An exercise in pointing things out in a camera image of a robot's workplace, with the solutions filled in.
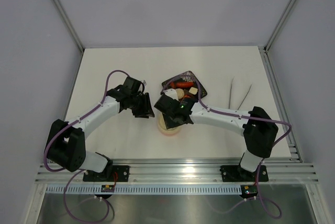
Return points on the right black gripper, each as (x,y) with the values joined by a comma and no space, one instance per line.
(170,124)

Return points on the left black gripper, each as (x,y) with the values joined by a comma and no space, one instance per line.
(146,111)

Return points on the pink and cream lunch bowl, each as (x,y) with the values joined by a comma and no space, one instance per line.
(169,132)

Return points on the metal tongs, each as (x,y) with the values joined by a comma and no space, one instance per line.
(238,93)

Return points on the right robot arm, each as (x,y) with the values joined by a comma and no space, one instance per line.
(256,127)

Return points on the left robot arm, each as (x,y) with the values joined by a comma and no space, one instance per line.
(66,144)

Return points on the toy white bun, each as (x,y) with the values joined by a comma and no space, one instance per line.
(180,93)

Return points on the toy cheese cube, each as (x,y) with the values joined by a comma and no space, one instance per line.
(193,90)

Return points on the toy red sausage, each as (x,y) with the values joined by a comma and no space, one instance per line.
(184,85)

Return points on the black patterned square plate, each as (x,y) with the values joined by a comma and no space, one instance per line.
(187,76)

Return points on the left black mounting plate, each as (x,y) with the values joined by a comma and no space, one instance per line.
(118,173)

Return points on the black mounting plate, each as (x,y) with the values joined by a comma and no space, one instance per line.
(234,173)
(118,173)

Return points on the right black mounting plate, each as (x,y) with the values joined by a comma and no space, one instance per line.
(234,173)

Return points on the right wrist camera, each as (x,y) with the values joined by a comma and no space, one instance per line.
(169,95)

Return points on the left aluminium frame post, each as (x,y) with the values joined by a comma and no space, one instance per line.
(68,24)

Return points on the aluminium frame post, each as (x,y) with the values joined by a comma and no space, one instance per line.
(68,24)
(280,24)

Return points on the right aluminium frame post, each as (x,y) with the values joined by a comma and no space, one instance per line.
(280,24)

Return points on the aluminium rail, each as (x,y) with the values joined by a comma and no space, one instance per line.
(202,171)

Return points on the white slotted cable duct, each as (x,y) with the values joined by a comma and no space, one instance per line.
(146,189)

